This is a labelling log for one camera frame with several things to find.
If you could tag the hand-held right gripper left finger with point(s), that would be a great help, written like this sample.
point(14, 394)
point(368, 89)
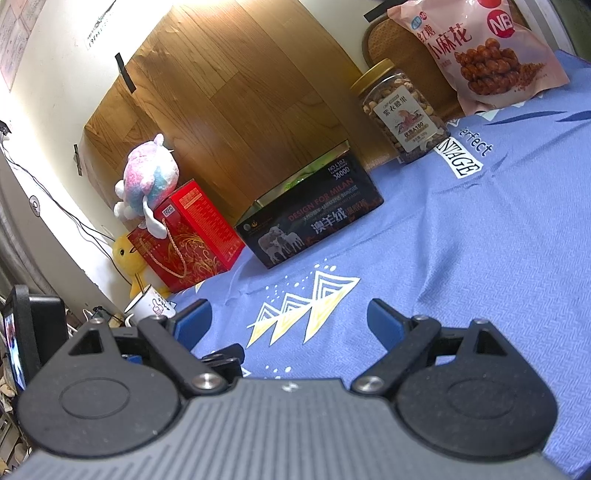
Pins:
point(194, 321)

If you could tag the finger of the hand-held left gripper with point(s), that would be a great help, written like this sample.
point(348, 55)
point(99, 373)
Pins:
point(226, 357)

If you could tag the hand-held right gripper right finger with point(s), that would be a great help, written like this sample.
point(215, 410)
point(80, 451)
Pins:
point(383, 321)

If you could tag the dark cardboard box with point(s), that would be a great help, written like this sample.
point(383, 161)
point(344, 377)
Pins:
point(314, 221)

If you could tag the white mug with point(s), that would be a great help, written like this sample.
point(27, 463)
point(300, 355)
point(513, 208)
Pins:
point(147, 307)

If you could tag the yellow plush toy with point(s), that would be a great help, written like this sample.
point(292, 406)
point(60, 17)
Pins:
point(129, 258)

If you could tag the red gift box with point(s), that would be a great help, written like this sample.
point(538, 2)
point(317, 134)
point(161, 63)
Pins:
point(198, 230)

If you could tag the blue printed bedsheet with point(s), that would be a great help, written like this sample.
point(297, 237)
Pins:
point(461, 230)

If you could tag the pink plush toy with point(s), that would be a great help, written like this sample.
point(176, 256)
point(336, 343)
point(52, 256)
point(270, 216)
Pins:
point(147, 175)

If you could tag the nut jar with gold lid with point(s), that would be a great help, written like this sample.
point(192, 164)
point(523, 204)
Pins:
point(401, 115)

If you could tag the wooden board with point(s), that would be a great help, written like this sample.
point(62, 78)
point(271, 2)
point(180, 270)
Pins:
point(231, 92)

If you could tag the black tape strip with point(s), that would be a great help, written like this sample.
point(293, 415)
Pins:
point(377, 14)
point(124, 71)

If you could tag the pink snack bag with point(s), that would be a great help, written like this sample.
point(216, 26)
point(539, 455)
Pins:
point(485, 55)

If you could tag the wall poster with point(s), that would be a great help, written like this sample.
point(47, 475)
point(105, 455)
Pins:
point(18, 37)

